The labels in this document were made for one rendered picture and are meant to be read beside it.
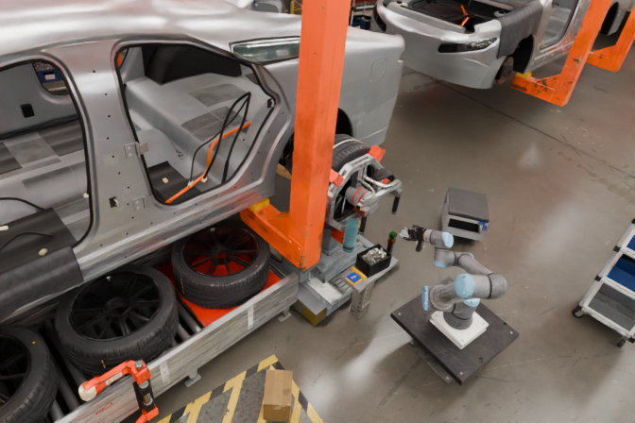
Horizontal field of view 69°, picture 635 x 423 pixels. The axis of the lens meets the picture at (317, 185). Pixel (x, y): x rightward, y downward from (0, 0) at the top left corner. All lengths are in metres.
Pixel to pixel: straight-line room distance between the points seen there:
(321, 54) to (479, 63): 3.34
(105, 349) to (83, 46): 1.55
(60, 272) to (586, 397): 3.27
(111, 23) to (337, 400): 2.46
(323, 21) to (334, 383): 2.19
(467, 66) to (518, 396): 3.31
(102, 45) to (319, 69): 1.01
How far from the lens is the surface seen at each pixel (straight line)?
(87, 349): 2.86
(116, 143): 2.45
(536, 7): 5.83
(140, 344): 2.82
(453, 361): 3.11
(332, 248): 3.63
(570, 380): 3.78
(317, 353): 3.31
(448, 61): 5.34
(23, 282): 2.68
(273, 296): 3.14
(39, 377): 2.84
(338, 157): 2.98
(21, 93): 4.10
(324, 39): 2.20
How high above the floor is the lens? 2.73
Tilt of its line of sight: 36 degrees down
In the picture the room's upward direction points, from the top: 6 degrees clockwise
